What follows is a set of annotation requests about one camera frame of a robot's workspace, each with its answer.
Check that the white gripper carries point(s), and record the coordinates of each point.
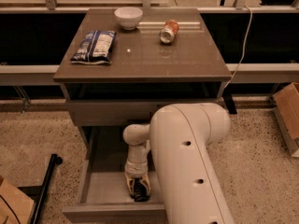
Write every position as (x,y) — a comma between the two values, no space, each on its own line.
(136,167)

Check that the black rxbar chocolate bar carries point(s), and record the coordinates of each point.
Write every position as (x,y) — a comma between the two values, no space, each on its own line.
(140,193)

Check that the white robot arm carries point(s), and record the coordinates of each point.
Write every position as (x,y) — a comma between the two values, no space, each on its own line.
(177,137)

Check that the open grey middle drawer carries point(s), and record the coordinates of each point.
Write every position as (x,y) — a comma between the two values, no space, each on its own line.
(103,195)

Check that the closed grey top drawer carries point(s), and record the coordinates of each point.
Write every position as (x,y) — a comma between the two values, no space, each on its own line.
(117,112)

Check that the grey drawer cabinet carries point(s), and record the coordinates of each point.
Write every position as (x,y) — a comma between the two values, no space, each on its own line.
(141,66)

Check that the black metal stand leg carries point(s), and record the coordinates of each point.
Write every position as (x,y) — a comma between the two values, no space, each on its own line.
(39,193)

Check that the brown cardboard box left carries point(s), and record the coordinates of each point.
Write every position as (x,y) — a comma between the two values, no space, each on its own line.
(15,206)

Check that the brown cardboard box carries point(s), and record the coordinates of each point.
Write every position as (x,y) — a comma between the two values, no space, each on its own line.
(287,114)
(15,206)

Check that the blue white chip bag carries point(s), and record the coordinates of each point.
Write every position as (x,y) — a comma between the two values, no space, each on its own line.
(95,48)

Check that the orange soda can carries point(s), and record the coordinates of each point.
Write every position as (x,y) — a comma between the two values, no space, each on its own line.
(169,31)

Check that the white ceramic bowl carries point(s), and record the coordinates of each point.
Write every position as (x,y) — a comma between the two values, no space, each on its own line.
(128,17)

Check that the brown cardboard box right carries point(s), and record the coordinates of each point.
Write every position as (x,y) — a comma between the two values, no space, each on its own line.
(287,114)

